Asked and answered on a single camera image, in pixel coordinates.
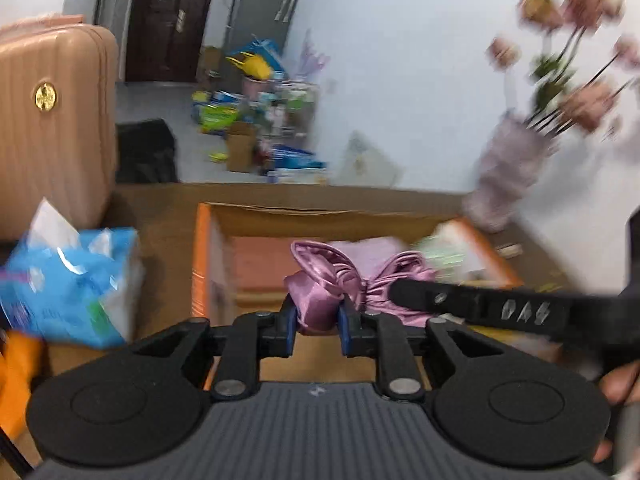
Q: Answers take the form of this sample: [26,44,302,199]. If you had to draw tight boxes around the dried pink roses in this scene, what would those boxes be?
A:
[487,0,640,136]

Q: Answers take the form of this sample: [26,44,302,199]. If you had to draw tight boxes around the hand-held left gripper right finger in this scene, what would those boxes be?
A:
[336,296,506,402]

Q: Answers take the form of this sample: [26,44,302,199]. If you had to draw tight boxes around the grey refrigerator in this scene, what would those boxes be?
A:
[222,0,306,56]

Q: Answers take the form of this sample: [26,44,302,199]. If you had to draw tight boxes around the orange cardboard box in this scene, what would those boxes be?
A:
[191,202,526,386]

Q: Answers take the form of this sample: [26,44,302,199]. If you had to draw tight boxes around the floor clutter pile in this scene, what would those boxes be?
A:
[192,40,331,186]

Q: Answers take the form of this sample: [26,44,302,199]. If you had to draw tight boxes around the person's right hand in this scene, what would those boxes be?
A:
[592,362,640,465]

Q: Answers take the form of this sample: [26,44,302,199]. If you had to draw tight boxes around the pink ceramic vase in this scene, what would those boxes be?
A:
[462,115,556,233]

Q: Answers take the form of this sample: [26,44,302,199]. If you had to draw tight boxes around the pink suitcase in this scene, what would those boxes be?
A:
[0,15,121,242]

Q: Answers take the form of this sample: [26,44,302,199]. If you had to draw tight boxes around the dark brown door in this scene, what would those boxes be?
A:
[125,0,221,83]

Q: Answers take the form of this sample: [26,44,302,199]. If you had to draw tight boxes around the purple satin scrunchie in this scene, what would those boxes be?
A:
[285,240,441,336]

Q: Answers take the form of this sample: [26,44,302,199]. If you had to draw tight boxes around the white leaning board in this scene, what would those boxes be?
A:
[337,131,403,187]

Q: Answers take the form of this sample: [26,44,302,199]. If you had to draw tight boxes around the blue tissue pack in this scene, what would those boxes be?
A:
[0,199,146,350]

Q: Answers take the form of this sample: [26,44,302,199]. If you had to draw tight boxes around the purple feather decoration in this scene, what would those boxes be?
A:
[297,30,331,78]

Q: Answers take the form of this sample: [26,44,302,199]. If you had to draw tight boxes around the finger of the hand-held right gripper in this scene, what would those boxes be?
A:
[389,277,481,328]

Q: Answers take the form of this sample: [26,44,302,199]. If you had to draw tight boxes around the black floor bag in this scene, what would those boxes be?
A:
[116,119,179,184]

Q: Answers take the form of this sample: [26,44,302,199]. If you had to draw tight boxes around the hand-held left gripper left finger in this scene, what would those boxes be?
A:
[127,295,297,403]

